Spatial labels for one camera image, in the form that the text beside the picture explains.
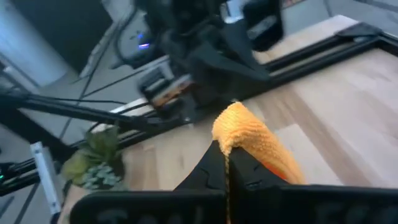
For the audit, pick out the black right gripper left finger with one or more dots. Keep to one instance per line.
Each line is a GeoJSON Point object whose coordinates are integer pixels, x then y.
{"type": "Point", "coordinates": [202, 177]}

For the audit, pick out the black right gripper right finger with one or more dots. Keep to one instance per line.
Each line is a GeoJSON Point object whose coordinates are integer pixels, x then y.
{"type": "Point", "coordinates": [248, 177]}

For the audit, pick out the orange microfiber towel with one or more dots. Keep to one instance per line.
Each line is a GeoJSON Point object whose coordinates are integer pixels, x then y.
{"type": "Point", "coordinates": [245, 127]}

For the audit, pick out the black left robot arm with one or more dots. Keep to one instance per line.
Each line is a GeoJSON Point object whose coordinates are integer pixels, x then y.
{"type": "Point", "coordinates": [217, 62]}

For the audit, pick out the potted succulent plant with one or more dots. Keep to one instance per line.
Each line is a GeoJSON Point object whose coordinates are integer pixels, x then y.
{"type": "Point", "coordinates": [93, 155]}

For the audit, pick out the black aluminium table frame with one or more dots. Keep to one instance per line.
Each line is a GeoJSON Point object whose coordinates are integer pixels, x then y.
{"type": "Point", "coordinates": [357, 31]}

